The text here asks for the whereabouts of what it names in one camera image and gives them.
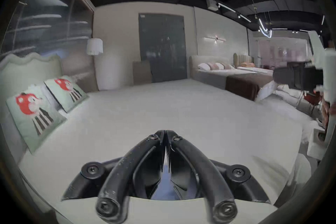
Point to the bed with brown blanket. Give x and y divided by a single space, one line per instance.
236 81

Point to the bed with ribbed headboard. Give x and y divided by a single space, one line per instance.
249 62

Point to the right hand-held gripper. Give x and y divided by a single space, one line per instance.
328 68

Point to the dark glass wardrobe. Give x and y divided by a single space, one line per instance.
47 23

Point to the pale green wavy headboard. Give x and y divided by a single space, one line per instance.
21 70

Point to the green cushion with red animal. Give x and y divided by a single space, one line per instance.
31 118
69 91

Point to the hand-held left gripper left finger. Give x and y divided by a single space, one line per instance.
115 178

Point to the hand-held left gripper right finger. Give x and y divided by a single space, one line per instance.
207 178

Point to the brown board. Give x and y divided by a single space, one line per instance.
141 72

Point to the white cloth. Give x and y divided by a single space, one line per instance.
265 91

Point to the bed with white sheet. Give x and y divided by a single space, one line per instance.
168 107

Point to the person's right hand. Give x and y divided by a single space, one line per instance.
326 112

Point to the red chair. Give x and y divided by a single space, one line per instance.
312 98

